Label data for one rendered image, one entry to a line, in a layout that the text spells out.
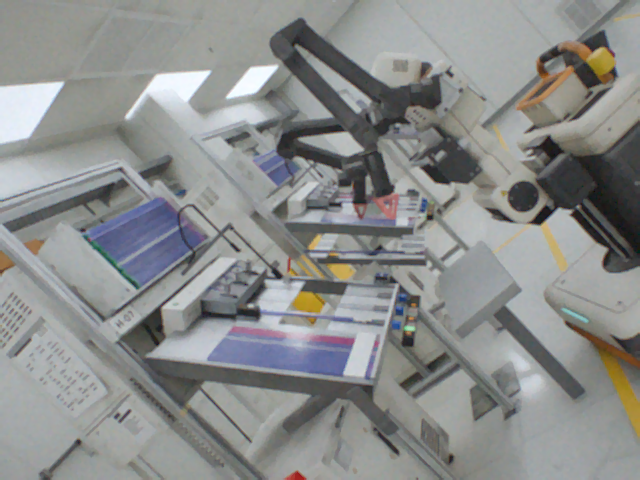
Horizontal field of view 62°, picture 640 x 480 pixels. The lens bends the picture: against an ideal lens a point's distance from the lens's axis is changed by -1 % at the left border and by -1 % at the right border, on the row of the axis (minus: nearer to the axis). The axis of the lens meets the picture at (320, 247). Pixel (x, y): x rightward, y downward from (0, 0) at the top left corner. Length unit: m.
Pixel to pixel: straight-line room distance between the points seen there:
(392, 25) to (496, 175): 7.68
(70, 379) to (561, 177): 1.70
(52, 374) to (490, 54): 8.34
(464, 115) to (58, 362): 1.55
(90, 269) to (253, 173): 1.45
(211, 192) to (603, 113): 2.06
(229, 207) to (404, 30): 6.75
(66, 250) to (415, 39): 8.04
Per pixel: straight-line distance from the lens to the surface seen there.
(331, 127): 2.08
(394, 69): 1.81
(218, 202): 3.08
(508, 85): 9.39
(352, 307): 1.96
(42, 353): 1.98
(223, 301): 1.92
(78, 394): 1.99
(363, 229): 2.87
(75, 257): 1.87
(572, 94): 1.96
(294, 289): 2.11
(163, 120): 5.33
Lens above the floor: 1.21
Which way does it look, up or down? 5 degrees down
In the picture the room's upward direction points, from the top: 45 degrees counter-clockwise
